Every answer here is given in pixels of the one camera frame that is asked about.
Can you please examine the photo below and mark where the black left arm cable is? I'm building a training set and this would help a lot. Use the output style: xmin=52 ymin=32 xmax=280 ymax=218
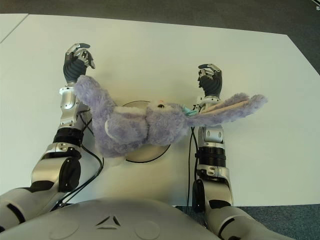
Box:
xmin=49 ymin=109 xmax=105 ymax=209

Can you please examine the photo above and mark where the purple plush bunny doll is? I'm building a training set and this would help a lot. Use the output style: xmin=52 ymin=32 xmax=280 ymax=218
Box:
xmin=74 ymin=74 xmax=269 ymax=167

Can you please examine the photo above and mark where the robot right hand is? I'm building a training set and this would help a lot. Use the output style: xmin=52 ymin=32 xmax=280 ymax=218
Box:
xmin=196 ymin=63 xmax=224 ymax=98

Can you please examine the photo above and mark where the white plate black rim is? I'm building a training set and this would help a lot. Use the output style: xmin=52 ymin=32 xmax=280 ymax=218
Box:
xmin=121 ymin=100 xmax=173 ymax=164

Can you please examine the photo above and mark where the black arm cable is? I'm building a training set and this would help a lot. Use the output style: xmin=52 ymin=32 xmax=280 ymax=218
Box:
xmin=185 ymin=126 xmax=199 ymax=213
xmin=49 ymin=109 xmax=105 ymax=209

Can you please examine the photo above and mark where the grey robot torso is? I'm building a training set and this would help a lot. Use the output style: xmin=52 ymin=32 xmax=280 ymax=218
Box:
xmin=0 ymin=196 xmax=276 ymax=240

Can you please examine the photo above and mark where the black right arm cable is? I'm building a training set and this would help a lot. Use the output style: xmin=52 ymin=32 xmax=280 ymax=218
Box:
xmin=185 ymin=126 xmax=199 ymax=213

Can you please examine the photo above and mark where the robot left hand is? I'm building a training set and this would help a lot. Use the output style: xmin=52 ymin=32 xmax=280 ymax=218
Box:
xmin=62 ymin=42 xmax=96 ymax=84

